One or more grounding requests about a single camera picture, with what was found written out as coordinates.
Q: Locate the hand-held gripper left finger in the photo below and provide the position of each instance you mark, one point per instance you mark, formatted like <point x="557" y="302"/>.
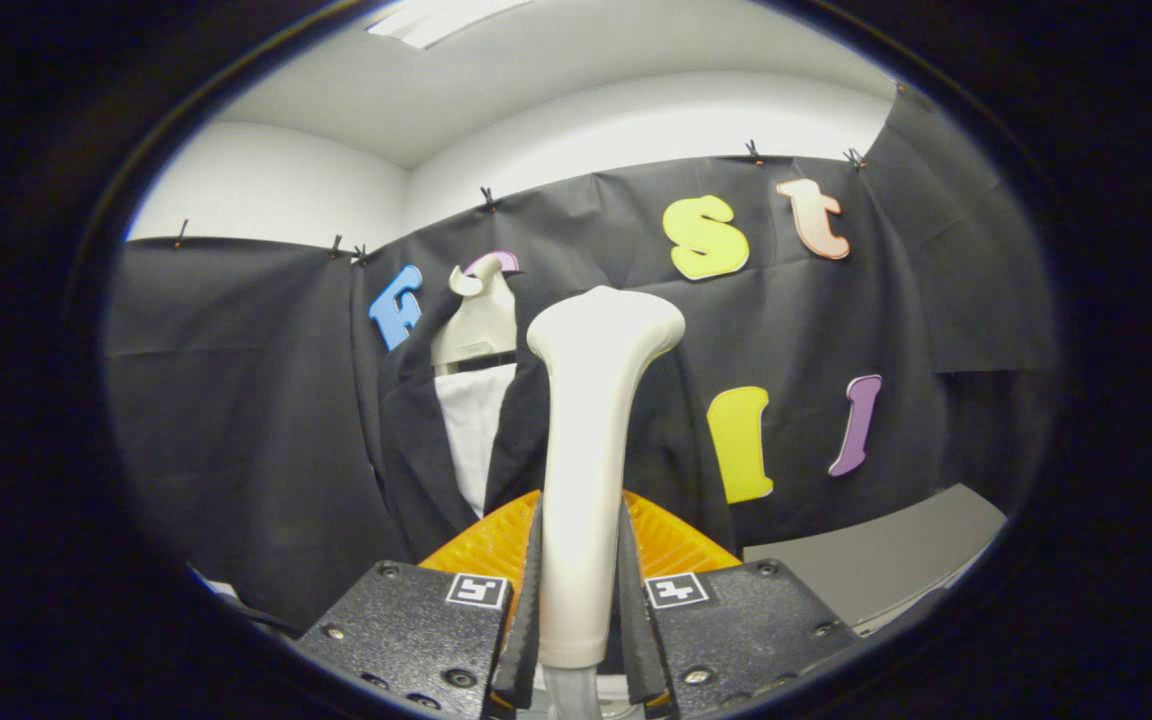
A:
<point x="528" y="600"/>

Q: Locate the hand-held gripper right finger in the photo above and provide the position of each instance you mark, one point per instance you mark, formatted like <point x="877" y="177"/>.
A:
<point x="633" y="620"/>

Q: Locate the black suit jacket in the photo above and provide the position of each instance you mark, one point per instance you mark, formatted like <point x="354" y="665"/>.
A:
<point x="416" y="440"/>

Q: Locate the white fabric hanging panel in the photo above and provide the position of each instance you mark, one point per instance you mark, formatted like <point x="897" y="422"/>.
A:
<point x="471" y="430"/>

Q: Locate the grey cabinet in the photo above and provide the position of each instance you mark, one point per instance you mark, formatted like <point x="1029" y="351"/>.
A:
<point x="876" y="560"/>

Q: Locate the cream plastic hanger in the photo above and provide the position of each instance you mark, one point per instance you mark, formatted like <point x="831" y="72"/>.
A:
<point x="481" y="325"/>

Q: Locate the black backdrop cloth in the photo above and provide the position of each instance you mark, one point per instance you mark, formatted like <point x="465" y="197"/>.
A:
<point x="236" y="420"/>

